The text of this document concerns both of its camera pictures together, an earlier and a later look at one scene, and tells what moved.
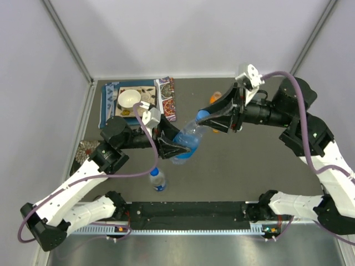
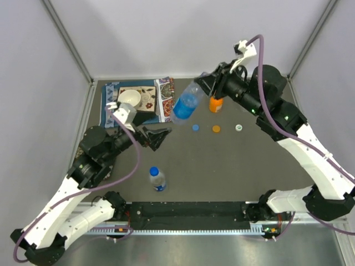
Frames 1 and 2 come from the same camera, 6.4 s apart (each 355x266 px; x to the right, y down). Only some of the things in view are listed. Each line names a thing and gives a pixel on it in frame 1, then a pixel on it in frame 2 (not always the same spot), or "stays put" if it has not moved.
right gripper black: [223, 123] -> [216, 81]
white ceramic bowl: [127, 98] stays put
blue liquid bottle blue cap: [189, 137] -> [187, 102]
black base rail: [187, 215] stays put
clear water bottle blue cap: [157, 179] stays put
